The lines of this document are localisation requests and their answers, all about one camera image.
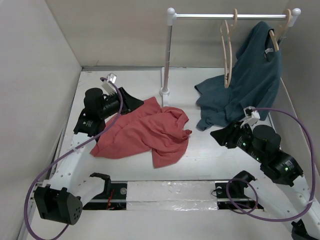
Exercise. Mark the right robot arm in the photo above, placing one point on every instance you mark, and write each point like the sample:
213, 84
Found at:
301, 216

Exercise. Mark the red t shirt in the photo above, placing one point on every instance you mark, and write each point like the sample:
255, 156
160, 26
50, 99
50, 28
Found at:
150, 127

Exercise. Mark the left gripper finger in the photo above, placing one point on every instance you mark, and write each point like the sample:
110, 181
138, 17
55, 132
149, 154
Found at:
127, 96
131, 104

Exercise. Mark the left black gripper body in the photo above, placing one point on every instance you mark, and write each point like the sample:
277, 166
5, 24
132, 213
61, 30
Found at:
112, 106

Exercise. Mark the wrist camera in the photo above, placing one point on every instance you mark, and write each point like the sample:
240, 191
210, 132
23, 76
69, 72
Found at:
108, 83
251, 116

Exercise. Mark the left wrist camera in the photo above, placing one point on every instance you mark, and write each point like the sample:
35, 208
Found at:
108, 83

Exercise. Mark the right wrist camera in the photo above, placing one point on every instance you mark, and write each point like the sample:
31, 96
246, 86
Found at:
251, 116

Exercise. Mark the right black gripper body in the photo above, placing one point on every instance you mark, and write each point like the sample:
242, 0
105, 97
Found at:
239, 136

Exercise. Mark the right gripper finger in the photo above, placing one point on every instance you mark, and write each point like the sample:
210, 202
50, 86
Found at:
221, 137
225, 131

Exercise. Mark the white clothes rack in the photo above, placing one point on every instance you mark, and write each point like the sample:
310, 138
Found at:
172, 16

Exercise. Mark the teal t shirt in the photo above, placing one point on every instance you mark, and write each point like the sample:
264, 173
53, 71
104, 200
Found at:
255, 81

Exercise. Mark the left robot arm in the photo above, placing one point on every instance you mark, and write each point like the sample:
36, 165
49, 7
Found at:
73, 184

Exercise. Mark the wooden hanger with teal shirt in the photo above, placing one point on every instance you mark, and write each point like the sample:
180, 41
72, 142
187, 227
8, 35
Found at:
280, 30

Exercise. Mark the silver tape patch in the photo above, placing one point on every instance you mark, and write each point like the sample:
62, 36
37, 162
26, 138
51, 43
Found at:
191, 195

